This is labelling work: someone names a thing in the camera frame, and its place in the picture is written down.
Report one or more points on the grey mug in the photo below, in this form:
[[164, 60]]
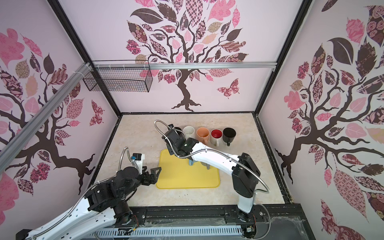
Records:
[[206, 165]]

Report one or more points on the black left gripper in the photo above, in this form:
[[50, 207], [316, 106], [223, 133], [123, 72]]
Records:
[[148, 181]]

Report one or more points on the silver rail back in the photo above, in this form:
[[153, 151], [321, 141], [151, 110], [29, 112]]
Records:
[[164, 66]]

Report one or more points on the white ribbed mug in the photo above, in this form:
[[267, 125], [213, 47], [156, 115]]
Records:
[[189, 132]]

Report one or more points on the small white mug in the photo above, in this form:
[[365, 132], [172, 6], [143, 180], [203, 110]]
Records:
[[216, 137]]

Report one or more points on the silver rail left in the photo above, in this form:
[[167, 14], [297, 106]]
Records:
[[12, 149]]

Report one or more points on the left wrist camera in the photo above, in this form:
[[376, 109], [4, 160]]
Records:
[[137, 161]]

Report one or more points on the black right corner post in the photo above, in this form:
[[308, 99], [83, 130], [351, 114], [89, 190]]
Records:
[[296, 26]]

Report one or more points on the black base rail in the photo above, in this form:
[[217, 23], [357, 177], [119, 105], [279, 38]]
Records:
[[229, 214]]

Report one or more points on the yellow plastic tray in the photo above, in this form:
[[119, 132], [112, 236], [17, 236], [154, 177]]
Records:
[[178, 174]]

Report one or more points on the white slotted cable duct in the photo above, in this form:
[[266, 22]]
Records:
[[192, 231]]

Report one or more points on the black wire basket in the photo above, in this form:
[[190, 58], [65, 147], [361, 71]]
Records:
[[110, 77]]

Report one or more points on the cream and peach mug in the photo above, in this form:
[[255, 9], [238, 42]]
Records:
[[203, 135]]

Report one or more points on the black corner frame post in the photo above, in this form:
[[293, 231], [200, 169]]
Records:
[[71, 32]]

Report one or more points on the silver rail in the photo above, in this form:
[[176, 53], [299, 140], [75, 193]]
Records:
[[12, 149], [164, 66]]

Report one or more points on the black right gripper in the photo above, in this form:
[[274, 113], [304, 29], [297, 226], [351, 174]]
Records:
[[170, 150]]

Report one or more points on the black mug white rim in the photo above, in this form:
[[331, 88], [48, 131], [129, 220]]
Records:
[[179, 131]]

